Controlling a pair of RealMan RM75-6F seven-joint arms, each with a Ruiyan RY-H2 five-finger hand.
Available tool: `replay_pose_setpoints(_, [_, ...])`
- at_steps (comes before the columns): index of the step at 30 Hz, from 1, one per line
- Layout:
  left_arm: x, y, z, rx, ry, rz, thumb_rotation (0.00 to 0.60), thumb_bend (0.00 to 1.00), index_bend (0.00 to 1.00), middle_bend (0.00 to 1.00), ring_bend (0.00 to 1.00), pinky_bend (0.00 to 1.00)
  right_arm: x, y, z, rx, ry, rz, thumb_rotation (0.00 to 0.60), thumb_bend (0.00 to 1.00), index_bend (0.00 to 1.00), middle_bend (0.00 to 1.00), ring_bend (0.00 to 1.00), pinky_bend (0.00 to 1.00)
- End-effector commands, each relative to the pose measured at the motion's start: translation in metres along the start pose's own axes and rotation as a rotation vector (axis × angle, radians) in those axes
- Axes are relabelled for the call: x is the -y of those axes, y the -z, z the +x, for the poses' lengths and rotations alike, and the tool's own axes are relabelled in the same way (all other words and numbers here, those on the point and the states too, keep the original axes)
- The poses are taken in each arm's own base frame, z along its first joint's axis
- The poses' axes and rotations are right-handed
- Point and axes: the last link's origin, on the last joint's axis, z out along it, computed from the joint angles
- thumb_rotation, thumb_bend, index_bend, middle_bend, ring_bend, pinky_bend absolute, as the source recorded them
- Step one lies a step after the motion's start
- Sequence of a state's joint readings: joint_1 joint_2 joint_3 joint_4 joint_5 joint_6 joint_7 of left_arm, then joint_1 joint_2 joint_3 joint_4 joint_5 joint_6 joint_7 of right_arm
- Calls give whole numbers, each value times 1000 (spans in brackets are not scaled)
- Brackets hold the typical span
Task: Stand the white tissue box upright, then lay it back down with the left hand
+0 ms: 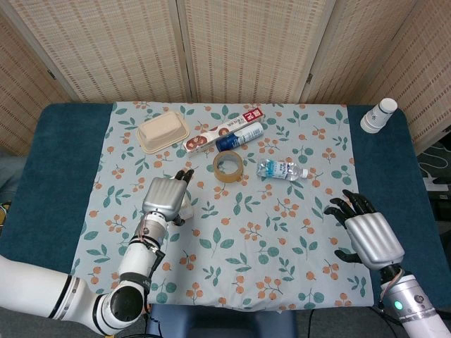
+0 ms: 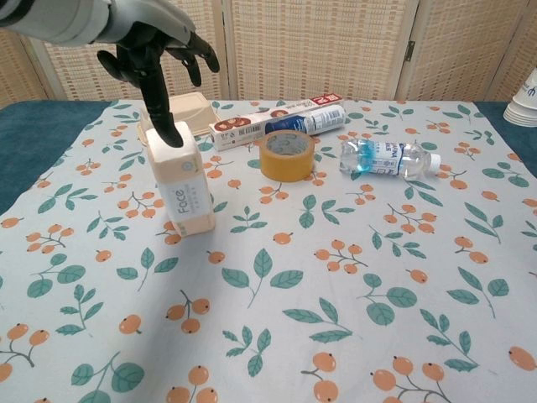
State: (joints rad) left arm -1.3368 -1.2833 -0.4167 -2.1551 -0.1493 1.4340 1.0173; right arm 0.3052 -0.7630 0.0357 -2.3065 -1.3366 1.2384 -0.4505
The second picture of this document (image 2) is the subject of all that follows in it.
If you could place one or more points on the brown packing tape roll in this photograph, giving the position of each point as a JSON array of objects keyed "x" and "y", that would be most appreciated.
[{"x": 285, "y": 168}]

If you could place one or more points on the floral fruit print tablecloth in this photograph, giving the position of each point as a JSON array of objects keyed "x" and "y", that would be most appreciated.
[{"x": 293, "y": 260}]

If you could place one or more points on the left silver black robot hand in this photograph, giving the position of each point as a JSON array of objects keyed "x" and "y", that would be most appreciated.
[{"x": 142, "y": 25}]

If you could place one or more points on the clear plastic water bottle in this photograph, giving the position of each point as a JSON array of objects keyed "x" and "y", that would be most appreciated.
[{"x": 390, "y": 159}]

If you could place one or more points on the red white toothpaste box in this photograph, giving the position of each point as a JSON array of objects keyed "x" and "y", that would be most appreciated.
[{"x": 243, "y": 128}]

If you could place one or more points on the blue white spray can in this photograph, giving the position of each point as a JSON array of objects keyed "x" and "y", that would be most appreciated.
[{"x": 323, "y": 117}]

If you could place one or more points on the white paper cup stack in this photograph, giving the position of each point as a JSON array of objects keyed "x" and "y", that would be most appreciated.
[{"x": 524, "y": 105}]

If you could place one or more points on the beige rectangular food container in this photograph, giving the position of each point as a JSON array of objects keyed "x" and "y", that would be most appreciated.
[{"x": 195, "y": 113}]

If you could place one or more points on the woven bamboo folding screen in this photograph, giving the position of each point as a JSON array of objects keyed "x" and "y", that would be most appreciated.
[{"x": 314, "y": 46}]

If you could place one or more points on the beige Face tissue pack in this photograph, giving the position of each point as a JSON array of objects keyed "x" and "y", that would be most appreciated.
[{"x": 184, "y": 197}]

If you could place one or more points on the metal screen hinge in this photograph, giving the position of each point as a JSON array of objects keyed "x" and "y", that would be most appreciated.
[{"x": 411, "y": 52}]

